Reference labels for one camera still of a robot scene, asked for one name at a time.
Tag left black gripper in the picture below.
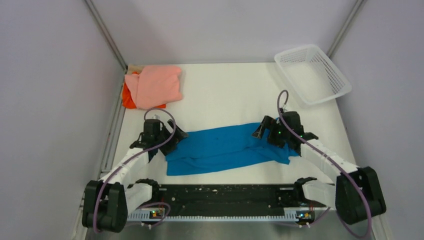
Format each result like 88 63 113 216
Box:
155 119 189 155

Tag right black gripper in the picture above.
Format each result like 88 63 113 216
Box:
251 115 291 149

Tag blue t shirt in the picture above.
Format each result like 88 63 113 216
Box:
165 122 298 176

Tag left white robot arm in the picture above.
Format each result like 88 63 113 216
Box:
81 119 189 233

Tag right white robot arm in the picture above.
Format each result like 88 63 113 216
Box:
252 111 387 225

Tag pink folded t shirt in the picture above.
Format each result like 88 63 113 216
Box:
124 64 183 108

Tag orange folded t shirt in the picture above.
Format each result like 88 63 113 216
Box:
120 74 167 110

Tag white plastic basket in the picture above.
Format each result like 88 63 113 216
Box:
274 44 352 106

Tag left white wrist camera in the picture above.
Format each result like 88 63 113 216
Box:
149 115 162 123

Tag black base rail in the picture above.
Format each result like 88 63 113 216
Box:
145 183 329 218

